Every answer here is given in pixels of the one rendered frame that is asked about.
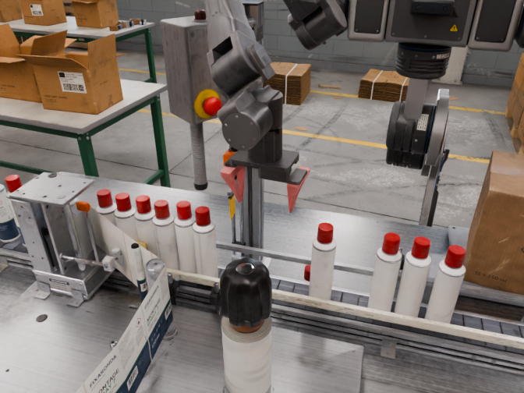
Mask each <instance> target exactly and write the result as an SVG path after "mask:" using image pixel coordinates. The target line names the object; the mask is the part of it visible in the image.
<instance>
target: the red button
mask: <svg viewBox="0 0 524 393"><path fill-rule="evenodd" d="M203 107H204V112H205V113H206V114H207V115H209V116H216V115H217V113H218V111H219V110H220V108H221V101H220V99H218V98H217V97H209V98H208V99H206V100H204V102H203Z"/></svg>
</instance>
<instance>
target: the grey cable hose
mask: <svg viewBox="0 0 524 393"><path fill-rule="evenodd" d="M189 131H190V141H191V150H192V159H193V175H194V183H193V184H194V187H195V189H196V190H205V189H206V188H207V186H208V181H207V170H206V160H205V149H204V130H203V123H202V122H200V123H197V124H194V125H192V124H189Z"/></svg>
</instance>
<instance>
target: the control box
mask: <svg viewBox="0 0 524 393"><path fill-rule="evenodd" d="M246 18H247V20H248V22H249V24H250V26H251V27H254V33H255V37H256V40H257V21H256V20H254V18H253V17H250V16H246ZM193 19H195V16H187V17H180V18H173V19H163V20H161V22H160V23H161V36H162V44H163V51H164V58H165V72H166V79H167V86H168V99H169V107H170V112H171V113H172V114H173V115H176V116H178V117H179V118H181V119H183V120H185V121H186V122H188V123H190V124H192V125H194V124H197V123H200V122H206V121H208V120H212V119H216V118H217V117H218V115H216V116H209V115H207V114H206V113H205V112H204V107H203V102H204V100H206V99H208V98H209V97H217V98H218V99H220V101H221V107H223V106H224V105H225V102H227V101H226V100H225V98H224V96H223V95H222V93H221V91H220V90H219V89H218V87H217V86H216V84H215V83H214V81H213V79H212V77H211V72H210V68H209V64H208V60H207V53H208V52H209V49H208V45H207V22H206V23H194V20H193Z"/></svg>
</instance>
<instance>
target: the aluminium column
mask: <svg viewBox="0 0 524 393"><path fill-rule="evenodd" d="M242 2H243V8H244V11H245V14H246V16H250V17H253V18H254V20H256V21H257V28H258V27H260V26H262V25H264V1H250V0H243V1H242ZM258 43H259V44H261V45H262V46H263V47H264V39H263V38H262V39H260V40H259V41H258ZM243 217H244V242H245V243H246V246H249V247H251V245H250V168H249V167H246V170H245V182H244V193H243ZM251 232H252V243H253V247H254V248H259V249H264V179H260V178H259V177H258V168H252V220H251ZM263 258H264V257H262V256H257V255H253V259H254V260H258V261H261V262H262V260H263Z"/></svg>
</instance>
